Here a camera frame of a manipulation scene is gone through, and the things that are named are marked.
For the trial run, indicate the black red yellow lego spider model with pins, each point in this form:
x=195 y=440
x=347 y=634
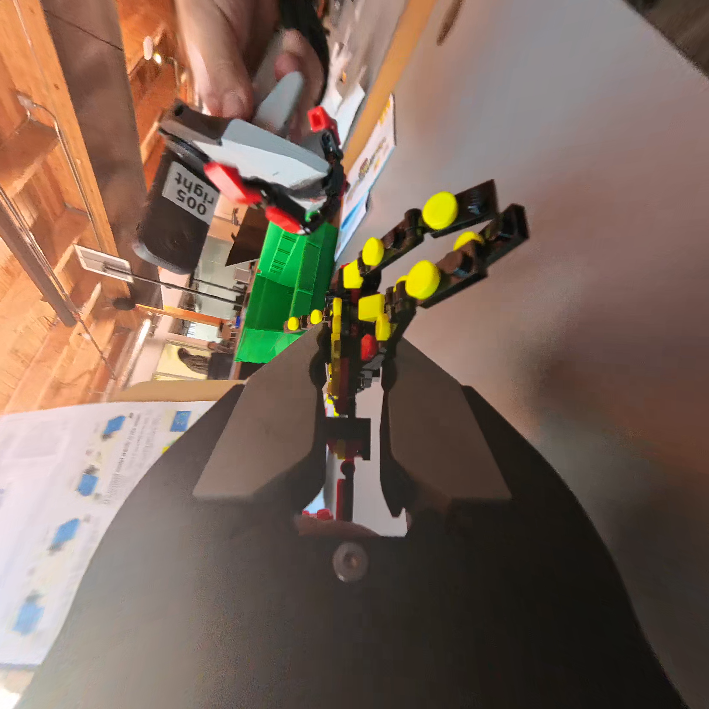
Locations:
x=371 y=307

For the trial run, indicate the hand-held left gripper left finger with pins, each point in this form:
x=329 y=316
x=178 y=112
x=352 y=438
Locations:
x=260 y=432

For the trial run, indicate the wooden clipboard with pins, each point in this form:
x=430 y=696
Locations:
x=166 y=390

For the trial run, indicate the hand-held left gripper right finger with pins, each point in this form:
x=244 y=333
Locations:
x=443 y=443

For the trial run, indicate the white printed instruction sheet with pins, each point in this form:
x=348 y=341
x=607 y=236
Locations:
x=55 y=471

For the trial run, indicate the person's right hand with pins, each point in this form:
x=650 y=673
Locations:
x=221 y=55

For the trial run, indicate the lego instruction booklet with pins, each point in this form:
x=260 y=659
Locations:
x=365 y=166

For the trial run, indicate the red black lego leg piece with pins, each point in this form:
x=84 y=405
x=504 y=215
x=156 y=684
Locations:
x=230 y=180

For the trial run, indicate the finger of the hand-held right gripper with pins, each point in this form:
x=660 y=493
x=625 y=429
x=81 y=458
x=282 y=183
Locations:
x=266 y=152
x=307 y=199

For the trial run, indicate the green plastic bin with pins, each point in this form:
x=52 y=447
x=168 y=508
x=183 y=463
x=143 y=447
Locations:
x=288 y=288

